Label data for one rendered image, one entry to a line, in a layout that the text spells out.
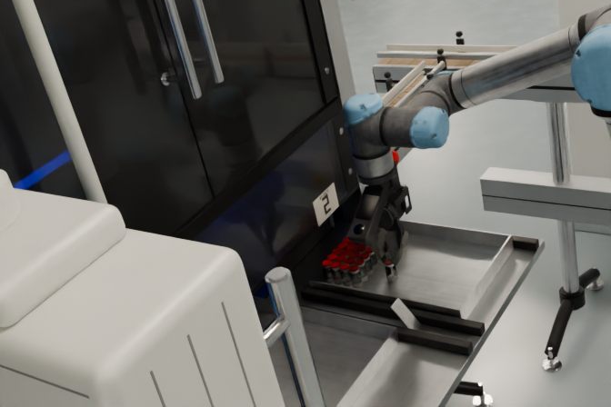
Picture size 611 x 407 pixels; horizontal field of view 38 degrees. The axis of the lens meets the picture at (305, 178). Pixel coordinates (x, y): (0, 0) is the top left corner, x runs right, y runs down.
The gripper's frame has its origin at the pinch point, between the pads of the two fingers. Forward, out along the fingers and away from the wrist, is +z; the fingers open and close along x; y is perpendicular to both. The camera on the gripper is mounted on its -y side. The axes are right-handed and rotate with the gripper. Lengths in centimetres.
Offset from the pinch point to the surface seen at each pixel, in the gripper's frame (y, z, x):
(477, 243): 17.0, 4.8, -11.7
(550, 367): 76, 92, 1
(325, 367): -27.6, 5.0, -0.6
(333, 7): 22, -46, 16
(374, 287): -3.1, 5.0, 2.5
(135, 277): -85, -62, -33
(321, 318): -17.0, 3.3, 6.4
